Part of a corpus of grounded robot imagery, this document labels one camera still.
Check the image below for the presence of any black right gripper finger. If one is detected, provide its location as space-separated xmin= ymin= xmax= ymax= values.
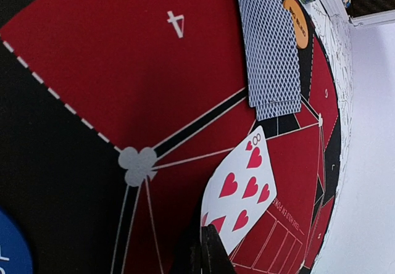
xmin=172 ymin=225 xmax=236 ymax=274

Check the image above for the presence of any eight of hearts card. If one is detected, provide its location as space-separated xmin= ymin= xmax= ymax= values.
xmin=201 ymin=126 xmax=277 ymax=255

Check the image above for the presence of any blue small blind button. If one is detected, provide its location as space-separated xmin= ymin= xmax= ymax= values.
xmin=1 ymin=208 xmax=33 ymax=274

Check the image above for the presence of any single blue backed card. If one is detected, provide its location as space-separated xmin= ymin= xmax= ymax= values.
xmin=238 ymin=0 xmax=301 ymax=114

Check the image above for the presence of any orange big blind button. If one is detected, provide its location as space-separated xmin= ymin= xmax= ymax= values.
xmin=283 ymin=0 xmax=309 ymax=49

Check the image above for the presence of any round red black poker mat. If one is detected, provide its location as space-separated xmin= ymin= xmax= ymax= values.
xmin=1 ymin=0 xmax=341 ymax=273

